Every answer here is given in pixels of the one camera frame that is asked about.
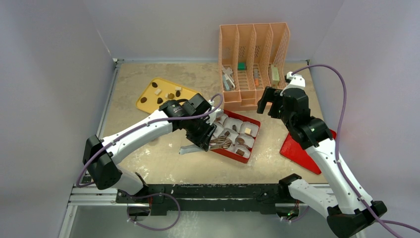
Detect peach desk organizer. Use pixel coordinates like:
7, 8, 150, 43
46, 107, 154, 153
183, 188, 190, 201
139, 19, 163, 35
218, 22, 290, 111

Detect beige box in organizer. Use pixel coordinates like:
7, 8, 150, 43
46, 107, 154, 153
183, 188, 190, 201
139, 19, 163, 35
270, 64, 280, 87

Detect stapler in organizer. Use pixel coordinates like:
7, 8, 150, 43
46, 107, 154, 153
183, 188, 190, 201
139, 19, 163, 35
221, 67, 236, 91

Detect ridged milk chocolate bar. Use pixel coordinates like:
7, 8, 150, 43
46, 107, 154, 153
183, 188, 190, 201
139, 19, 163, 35
236, 149, 245, 156

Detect metal tongs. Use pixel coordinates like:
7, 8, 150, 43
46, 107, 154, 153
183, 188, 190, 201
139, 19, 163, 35
178, 135, 233, 156

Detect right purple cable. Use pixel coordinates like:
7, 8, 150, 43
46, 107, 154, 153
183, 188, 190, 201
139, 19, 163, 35
292, 64, 420, 238

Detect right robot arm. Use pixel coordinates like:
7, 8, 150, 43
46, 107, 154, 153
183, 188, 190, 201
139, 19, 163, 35
257, 86, 387, 238

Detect red chocolate box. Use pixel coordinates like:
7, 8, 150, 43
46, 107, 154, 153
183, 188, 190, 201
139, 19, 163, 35
211, 110, 261, 164

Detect orange marker in organizer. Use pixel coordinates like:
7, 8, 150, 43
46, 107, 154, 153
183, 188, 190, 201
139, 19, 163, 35
253, 68, 260, 87

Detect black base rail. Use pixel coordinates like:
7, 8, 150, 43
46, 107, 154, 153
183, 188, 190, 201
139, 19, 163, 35
116, 174, 301, 216

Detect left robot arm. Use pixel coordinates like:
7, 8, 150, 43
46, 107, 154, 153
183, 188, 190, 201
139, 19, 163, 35
76, 93, 222, 203

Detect green block in organizer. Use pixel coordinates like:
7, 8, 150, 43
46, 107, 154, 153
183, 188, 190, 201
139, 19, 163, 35
237, 62, 247, 71

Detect red box lid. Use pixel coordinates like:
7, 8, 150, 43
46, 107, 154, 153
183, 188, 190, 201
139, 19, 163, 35
280, 130, 337, 177

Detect yellow tray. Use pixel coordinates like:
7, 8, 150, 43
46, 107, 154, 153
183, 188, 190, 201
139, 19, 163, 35
135, 77, 199, 114

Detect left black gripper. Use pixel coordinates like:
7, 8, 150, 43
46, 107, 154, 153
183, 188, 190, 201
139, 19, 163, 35
186, 116, 216, 151

